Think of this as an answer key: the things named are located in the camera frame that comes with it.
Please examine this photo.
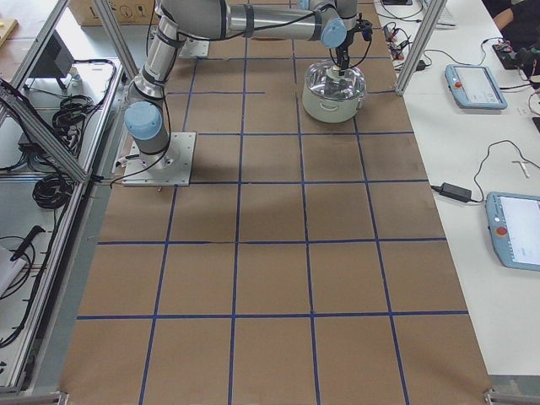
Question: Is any glass pot lid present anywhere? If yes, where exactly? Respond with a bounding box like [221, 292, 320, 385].
[305, 60, 366, 101]

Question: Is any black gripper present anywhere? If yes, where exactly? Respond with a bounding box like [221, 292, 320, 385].
[329, 24, 373, 71]

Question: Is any near blue teach pendant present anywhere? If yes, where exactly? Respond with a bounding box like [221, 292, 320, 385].
[485, 192, 539, 272]

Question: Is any white cooking pot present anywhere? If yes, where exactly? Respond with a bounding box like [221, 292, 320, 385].
[302, 79, 367, 123]

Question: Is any cardboard box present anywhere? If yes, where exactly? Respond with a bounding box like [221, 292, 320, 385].
[68, 0, 159, 26]

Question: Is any blue teach pendant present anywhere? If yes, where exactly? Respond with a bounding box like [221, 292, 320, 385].
[485, 192, 539, 272]
[445, 64, 507, 111]

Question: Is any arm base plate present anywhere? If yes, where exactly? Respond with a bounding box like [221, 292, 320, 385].
[121, 132, 197, 186]

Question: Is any far blue teach pendant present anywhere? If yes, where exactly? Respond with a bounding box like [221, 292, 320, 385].
[445, 64, 507, 111]

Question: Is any black power adapter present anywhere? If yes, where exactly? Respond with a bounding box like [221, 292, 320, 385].
[430, 182, 472, 203]

